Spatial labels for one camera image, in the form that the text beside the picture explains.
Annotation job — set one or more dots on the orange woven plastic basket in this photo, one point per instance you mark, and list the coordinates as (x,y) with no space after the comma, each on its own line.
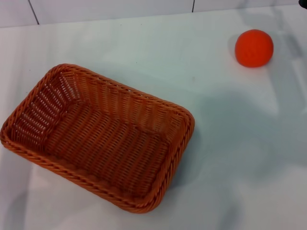
(100,141)

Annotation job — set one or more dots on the orange round fruit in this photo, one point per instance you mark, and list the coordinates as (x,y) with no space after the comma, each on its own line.
(254,48)

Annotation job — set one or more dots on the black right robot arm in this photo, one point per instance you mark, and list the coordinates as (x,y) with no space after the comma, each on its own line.
(303,1)

